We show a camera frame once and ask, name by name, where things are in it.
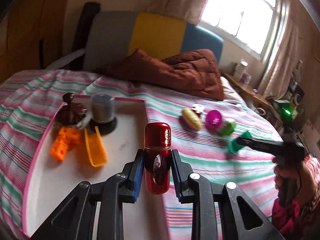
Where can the magenta perforated dome toy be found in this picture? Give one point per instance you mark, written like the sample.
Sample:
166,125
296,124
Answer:
213,121

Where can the white tray with pink rim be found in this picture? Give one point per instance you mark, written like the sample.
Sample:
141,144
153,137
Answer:
117,155

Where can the grey cylinder speaker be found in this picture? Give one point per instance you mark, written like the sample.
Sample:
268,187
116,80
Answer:
102,112

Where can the small purple box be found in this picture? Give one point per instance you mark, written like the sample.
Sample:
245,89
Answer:
246,78

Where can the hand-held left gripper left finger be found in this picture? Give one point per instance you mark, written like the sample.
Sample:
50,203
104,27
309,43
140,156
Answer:
137,177

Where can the wooden bedside shelf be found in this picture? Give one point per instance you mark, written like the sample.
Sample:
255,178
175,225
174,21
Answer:
247,91

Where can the white pillow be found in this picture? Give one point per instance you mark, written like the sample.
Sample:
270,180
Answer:
232,90

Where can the teal green plastic holder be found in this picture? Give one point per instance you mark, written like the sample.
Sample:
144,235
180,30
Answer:
235,146

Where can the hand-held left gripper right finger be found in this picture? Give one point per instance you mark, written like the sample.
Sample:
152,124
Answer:
176,175

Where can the window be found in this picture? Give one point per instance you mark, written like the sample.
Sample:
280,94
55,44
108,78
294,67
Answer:
240,12

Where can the red capsule bottle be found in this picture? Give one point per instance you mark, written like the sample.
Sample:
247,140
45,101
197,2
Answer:
157,155

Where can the grey yellow blue headboard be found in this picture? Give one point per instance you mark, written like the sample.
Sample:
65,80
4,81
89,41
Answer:
155,35

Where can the person's right hand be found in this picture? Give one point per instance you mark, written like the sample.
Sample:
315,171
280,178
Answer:
303,180

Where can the green and white camera toy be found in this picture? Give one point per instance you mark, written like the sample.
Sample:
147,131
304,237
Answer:
227,127

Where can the small printed wrapper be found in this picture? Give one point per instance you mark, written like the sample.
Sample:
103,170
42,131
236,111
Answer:
199,108

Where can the orange translucent scoop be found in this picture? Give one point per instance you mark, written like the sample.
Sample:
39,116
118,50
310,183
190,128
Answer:
95,150

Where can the white mug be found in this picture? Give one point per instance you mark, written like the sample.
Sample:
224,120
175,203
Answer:
261,111

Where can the striped pink green blanket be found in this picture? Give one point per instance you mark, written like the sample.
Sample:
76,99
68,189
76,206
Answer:
205,160

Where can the brown quilted duvet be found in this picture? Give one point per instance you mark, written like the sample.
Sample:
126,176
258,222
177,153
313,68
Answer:
180,72

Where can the dark brown glossy figurine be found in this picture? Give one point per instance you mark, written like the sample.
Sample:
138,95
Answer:
72,112

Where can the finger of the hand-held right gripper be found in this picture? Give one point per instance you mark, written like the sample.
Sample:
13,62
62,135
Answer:
257,145

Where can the pink curtain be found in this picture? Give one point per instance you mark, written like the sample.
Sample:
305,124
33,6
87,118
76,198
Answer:
190,0

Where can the orange holed block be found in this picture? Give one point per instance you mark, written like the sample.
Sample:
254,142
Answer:
63,142

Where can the person's right forearm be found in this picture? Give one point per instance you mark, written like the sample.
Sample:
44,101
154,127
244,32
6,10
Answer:
312,192

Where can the white carton box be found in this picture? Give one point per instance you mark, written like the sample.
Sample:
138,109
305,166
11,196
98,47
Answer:
241,68

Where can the person's pink patterned clothing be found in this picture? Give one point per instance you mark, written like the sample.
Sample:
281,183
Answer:
282,215

